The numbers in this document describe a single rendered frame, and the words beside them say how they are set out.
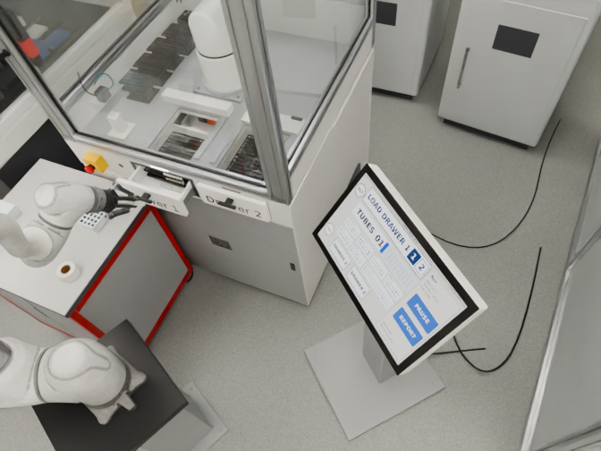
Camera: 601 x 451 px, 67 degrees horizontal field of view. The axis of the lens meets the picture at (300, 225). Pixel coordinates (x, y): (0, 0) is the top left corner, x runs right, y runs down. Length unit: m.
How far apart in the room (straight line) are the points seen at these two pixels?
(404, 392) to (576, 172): 1.70
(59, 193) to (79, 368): 0.48
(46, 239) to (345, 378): 1.42
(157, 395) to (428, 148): 2.20
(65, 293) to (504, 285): 2.04
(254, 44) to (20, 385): 1.08
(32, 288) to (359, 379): 1.43
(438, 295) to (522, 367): 1.30
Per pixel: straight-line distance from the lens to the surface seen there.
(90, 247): 1.98
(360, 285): 1.36
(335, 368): 2.29
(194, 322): 2.52
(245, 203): 1.68
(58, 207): 1.47
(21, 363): 1.48
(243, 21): 1.13
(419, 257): 1.24
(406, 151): 3.03
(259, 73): 1.20
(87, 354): 1.41
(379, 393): 2.26
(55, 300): 1.93
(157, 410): 1.58
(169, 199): 1.77
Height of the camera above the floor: 2.23
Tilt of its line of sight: 56 degrees down
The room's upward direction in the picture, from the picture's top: 9 degrees counter-clockwise
